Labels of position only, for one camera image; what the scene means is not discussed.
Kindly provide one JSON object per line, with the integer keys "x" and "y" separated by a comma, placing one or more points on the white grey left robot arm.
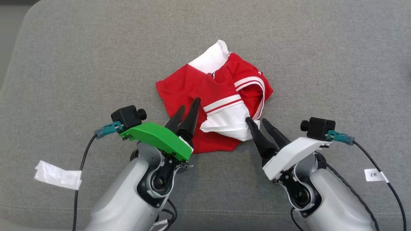
{"x": 125, "y": 199}

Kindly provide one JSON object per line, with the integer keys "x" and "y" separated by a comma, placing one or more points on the white tape label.
{"x": 54, "y": 175}

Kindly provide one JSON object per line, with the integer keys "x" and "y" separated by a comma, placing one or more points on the red white jersey shirt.
{"x": 192, "y": 86}

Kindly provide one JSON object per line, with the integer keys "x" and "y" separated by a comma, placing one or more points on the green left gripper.
{"x": 157, "y": 136}

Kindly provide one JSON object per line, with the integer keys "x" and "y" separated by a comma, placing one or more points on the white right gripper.
{"x": 292, "y": 152}

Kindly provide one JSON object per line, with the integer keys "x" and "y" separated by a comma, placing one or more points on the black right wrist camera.
{"x": 319, "y": 128}

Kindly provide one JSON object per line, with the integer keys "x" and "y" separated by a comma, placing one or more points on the grey fabric sofa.
{"x": 80, "y": 80}

